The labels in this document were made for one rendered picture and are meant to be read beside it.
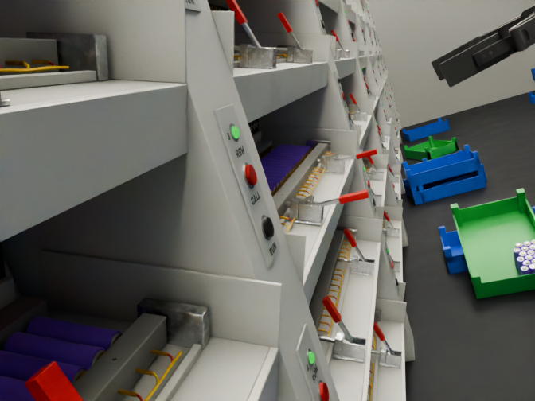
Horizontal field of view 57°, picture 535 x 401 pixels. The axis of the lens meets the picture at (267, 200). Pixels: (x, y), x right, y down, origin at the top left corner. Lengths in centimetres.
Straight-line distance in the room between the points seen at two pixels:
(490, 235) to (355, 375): 96
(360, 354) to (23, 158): 55
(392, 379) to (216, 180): 71
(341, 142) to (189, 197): 70
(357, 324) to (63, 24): 57
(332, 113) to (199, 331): 72
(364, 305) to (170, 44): 58
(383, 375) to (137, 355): 70
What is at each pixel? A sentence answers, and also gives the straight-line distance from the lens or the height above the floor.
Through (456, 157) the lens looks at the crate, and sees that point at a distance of 245.
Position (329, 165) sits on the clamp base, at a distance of 86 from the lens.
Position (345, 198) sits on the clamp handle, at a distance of 60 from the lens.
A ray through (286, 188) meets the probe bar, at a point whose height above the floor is 53.
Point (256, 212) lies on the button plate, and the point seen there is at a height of 57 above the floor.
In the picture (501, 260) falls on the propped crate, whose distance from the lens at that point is 147.
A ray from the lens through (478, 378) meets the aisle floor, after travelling 112.
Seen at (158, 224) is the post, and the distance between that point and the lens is 36.
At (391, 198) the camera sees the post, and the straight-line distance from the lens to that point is 177.
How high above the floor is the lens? 65
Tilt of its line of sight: 11 degrees down
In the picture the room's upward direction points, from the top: 18 degrees counter-clockwise
